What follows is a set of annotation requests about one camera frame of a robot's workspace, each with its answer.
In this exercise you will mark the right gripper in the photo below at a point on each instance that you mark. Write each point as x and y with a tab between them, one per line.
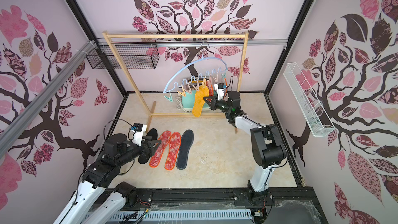
213	102

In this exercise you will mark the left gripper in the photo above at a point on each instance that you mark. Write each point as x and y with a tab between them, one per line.
150	152

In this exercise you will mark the black insole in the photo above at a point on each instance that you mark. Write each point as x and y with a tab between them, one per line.
151	135

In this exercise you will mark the red patterned insole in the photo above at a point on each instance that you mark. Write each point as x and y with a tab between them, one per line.
174	146
156	158

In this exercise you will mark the yellow insole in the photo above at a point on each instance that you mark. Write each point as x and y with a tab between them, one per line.
199	100

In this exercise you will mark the dark grey insole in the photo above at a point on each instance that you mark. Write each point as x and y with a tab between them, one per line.
187	140

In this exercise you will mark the light blue clip hanger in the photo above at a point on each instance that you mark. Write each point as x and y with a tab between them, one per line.
196	74

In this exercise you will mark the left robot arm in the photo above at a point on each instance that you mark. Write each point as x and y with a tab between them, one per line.
118	151

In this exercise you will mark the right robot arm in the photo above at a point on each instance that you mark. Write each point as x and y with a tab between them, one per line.
268	148

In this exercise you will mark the mint green toaster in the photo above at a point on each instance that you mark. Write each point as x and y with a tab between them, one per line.
186	97

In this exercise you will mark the wooden clothes rack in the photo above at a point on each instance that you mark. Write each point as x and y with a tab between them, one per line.
205	39

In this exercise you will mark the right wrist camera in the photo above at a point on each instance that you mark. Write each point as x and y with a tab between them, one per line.
221	90

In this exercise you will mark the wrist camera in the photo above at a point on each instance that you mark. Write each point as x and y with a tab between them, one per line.
138	131
221	90

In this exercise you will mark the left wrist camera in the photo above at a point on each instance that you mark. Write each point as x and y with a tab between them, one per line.
138	131

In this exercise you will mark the white slotted cable duct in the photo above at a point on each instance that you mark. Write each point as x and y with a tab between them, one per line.
175	216

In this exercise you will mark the white wire shelf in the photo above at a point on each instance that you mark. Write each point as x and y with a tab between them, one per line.
301	83

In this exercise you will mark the black wire basket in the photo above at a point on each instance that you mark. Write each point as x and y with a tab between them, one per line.
133	56

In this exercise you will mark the grey aluminium rail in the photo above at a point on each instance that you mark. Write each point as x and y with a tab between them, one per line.
17	127

